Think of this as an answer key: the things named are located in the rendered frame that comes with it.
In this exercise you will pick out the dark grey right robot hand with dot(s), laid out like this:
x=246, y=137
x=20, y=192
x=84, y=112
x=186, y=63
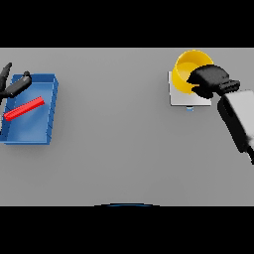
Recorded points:
x=209, y=79

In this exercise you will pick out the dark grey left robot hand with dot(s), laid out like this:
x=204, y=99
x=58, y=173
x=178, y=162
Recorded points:
x=16, y=86

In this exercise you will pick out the yellow bowl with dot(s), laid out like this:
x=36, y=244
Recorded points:
x=185, y=71

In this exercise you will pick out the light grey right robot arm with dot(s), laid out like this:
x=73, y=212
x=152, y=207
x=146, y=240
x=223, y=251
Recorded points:
x=238, y=119

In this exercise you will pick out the red beaker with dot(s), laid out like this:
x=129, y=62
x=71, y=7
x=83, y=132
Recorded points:
x=24, y=108

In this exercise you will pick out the pale square measuring scale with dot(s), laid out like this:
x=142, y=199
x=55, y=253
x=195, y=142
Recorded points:
x=182, y=98

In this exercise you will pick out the blue tray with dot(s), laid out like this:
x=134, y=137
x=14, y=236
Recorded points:
x=29, y=119

